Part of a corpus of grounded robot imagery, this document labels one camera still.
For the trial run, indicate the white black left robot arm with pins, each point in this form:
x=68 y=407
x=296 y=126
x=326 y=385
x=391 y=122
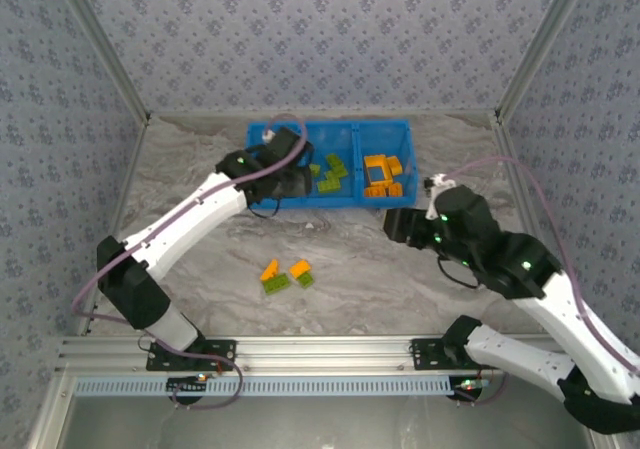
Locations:
x=190 y=219

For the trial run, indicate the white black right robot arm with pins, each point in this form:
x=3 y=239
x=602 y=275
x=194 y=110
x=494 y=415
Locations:
x=565 y=329

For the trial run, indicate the blue three-compartment plastic bin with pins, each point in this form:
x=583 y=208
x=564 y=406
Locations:
x=340 y=139

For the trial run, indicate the right circuit board with LED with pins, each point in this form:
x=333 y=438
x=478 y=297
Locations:
x=467 y=384

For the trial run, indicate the circuit board with led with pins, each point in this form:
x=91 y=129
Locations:
x=467 y=384
x=187 y=384

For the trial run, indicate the left circuit board with LED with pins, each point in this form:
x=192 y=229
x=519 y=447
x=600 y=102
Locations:
x=187 y=384

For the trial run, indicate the grey metal tray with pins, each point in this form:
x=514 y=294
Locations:
x=320 y=424

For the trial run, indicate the aluminium right side rail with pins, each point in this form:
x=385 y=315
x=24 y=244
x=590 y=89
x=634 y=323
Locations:
x=522 y=194

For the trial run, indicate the large orange lego frame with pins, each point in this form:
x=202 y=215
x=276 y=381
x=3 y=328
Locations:
x=376 y=160

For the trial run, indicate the aluminium left side rail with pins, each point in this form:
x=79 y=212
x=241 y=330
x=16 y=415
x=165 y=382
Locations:
x=123 y=194

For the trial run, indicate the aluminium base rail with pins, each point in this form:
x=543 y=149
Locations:
x=325 y=354

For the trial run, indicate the aluminium right corner post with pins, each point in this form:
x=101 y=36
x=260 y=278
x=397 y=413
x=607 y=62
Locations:
x=540 y=44

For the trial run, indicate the aluminium corner post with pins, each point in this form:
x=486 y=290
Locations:
x=105 y=44
x=540 y=44

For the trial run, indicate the aluminium left corner post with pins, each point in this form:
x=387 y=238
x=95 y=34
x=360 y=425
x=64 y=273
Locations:
x=105 y=44

